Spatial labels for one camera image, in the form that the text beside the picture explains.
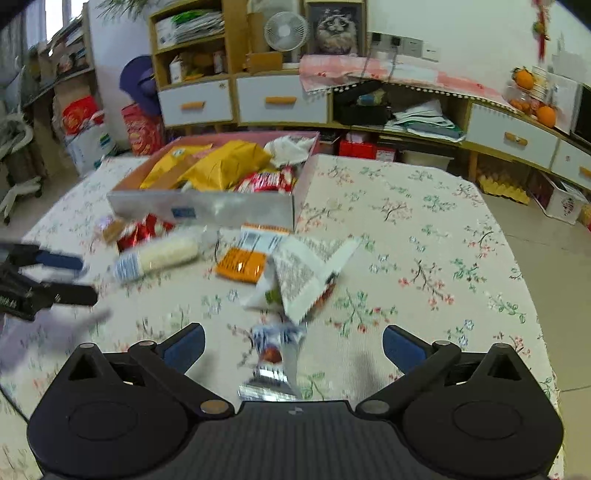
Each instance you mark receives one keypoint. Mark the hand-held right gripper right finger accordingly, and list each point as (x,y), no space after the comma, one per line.
(404,348)

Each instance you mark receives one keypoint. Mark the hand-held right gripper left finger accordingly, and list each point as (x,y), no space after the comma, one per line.
(187,346)

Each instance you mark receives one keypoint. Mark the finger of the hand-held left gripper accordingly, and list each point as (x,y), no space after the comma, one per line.
(69,294)
(60,263)

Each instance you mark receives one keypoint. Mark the silver and blue snack packet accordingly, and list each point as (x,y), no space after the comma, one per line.
(277,350)

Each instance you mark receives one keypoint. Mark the clear white cracker roll packet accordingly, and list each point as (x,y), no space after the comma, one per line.
(161,254)

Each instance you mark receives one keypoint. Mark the pink and silver cardboard box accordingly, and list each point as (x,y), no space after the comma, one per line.
(231,210)

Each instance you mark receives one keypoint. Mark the red and white snack packet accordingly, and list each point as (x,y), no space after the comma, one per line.
(143,233)
(268,180)

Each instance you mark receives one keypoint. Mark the dark yellow snack packet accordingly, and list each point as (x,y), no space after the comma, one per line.
(231,164)

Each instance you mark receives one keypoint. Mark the brown cracker packet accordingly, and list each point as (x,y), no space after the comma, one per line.
(113,229)

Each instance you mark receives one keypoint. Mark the orange and white snack packet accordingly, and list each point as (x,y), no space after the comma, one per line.
(244,263)

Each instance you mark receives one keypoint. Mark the white office chair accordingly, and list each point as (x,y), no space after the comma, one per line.
(18,152)

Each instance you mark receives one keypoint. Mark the white woven sack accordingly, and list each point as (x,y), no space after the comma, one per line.
(90,147)

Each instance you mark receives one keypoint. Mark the white printed snack packet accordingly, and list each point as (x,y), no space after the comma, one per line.
(304,272)

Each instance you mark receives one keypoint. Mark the red plastic bag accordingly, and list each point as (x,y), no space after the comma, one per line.
(82,115)

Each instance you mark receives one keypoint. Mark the red gift bag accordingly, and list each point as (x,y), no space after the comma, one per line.
(143,131)

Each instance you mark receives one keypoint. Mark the yellow egg tray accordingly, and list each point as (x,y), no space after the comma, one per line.
(503,189)

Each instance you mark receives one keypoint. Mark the purple hat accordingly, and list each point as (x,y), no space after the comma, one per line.
(138,83)

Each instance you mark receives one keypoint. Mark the red storage box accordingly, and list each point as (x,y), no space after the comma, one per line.
(367,150)

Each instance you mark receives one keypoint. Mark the cluttered storage shelf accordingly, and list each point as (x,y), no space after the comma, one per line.
(60,55)

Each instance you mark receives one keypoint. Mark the white printed carton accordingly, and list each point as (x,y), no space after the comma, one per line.
(565,201)

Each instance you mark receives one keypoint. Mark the low wooden cabinet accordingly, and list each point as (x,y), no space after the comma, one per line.
(466,134)

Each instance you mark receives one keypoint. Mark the small white carton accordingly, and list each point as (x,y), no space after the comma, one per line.
(175,70)

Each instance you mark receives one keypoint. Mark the stack of papers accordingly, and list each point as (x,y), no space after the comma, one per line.
(427,122)

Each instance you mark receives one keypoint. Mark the black bag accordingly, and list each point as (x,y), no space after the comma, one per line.
(362,108)

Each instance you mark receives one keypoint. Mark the tall wooden shelf cabinet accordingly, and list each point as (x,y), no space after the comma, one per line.
(235,60)

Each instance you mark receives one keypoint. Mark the stack of white bags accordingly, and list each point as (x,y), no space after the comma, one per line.
(191,25)

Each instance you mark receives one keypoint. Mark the orange fruit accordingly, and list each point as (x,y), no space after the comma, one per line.
(546,116)
(524,79)

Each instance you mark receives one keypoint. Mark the pink floral cloth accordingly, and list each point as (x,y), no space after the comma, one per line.
(406,76)

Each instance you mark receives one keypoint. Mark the oranges in basket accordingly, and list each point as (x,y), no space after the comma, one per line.
(521,102)

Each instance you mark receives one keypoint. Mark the black monitor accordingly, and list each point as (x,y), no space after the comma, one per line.
(582,115)

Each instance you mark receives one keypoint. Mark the brown cardboard box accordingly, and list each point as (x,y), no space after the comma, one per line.
(263,46)

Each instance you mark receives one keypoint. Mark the white desk fan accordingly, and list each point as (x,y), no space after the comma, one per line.
(286,32)

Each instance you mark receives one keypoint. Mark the framed cat picture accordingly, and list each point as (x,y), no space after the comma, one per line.
(334,27)

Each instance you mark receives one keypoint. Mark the red hanging ornament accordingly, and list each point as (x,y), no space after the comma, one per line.
(541,27)

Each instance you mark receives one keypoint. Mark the white wall socket panel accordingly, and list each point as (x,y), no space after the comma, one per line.
(406,45)

